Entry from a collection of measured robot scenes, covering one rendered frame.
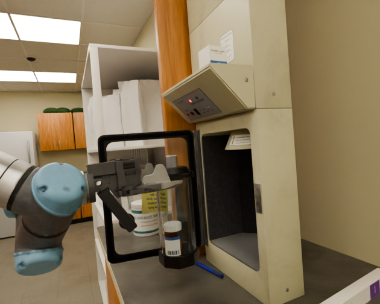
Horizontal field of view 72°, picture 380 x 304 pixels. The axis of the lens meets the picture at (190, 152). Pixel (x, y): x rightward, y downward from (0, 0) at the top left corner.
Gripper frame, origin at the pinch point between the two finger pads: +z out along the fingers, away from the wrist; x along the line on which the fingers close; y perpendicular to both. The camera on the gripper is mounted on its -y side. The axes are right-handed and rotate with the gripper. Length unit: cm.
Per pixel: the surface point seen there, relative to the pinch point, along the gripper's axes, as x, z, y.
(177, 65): 22.8, 14.8, 36.9
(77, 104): 542, 2, 114
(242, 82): -14.2, 13.9, 21.7
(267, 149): -14.1, 19.3, 6.0
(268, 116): -14.1, 20.4, 13.7
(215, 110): -2.7, 13.2, 17.2
